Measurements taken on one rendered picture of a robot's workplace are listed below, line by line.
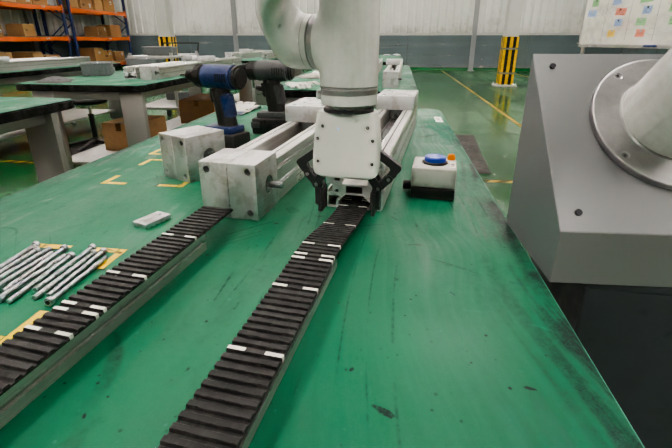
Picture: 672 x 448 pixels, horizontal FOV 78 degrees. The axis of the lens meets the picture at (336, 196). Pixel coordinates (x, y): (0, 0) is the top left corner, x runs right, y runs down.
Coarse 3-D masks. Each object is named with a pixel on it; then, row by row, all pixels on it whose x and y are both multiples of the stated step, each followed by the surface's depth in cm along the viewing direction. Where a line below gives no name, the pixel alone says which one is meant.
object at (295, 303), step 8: (264, 296) 43; (272, 296) 42; (280, 296) 42; (288, 296) 42; (264, 304) 42; (272, 304) 42; (280, 304) 41; (288, 304) 41; (296, 304) 41; (304, 304) 42
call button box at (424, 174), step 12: (420, 168) 76; (432, 168) 76; (444, 168) 76; (456, 168) 76; (408, 180) 82; (420, 180) 77; (432, 180) 76; (444, 180) 76; (420, 192) 78; (432, 192) 77; (444, 192) 77
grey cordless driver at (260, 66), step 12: (264, 60) 125; (276, 60) 125; (252, 72) 125; (264, 72) 124; (276, 72) 123; (288, 72) 123; (264, 84) 127; (276, 84) 126; (276, 96) 127; (276, 108) 128; (252, 120) 129; (264, 120) 128; (276, 120) 128; (264, 132) 130
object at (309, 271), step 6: (288, 264) 48; (294, 264) 48; (282, 270) 47; (288, 270) 47; (294, 270) 47; (300, 270) 47; (306, 270) 48; (312, 270) 47; (318, 270) 47; (324, 270) 47; (312, 276) 46; (318, 276) 46; (324, 276) 46
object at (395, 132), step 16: (384, 112) 119; (416, 112) 141; (384, 128) 117; (400, 128) 97; (384, 144) 82; (400, 144) 94; (400, 160) 97; (336, 192) 73; (352, 192) 73; (368, 192) 72; (384, 192) 73; (368, 208) 73
